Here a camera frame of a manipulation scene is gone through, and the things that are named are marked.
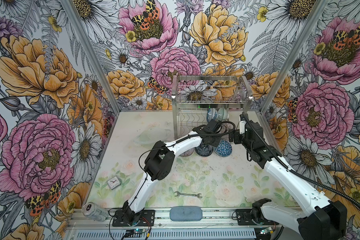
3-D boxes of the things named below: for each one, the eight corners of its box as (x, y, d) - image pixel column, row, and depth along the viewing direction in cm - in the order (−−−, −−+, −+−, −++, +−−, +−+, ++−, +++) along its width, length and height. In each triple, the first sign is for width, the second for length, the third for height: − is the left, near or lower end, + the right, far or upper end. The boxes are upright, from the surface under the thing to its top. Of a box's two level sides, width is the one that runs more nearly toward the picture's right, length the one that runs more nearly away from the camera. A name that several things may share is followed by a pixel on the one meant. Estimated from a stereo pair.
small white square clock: (112, 190, 85) (110, 188, 83) (108, 183, 87) (106, 181, 86) (120, 184, 87) (119, 182, 85) (117, 177, 90) (115, 175, 88)
